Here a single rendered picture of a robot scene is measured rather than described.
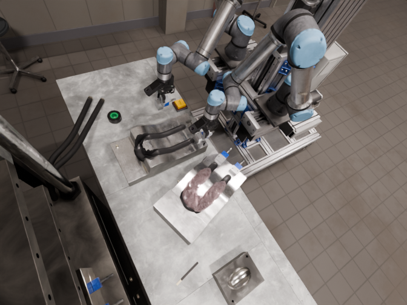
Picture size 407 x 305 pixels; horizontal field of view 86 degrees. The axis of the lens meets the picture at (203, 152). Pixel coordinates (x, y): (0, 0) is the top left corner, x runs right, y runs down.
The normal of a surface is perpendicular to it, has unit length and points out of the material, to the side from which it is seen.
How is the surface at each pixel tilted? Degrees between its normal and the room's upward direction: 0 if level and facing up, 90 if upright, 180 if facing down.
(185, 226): 0
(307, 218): 0
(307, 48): 84
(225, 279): 0
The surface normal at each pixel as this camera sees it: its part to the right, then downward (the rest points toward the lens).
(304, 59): 0.05, 0.83
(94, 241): 0.18, -0.45
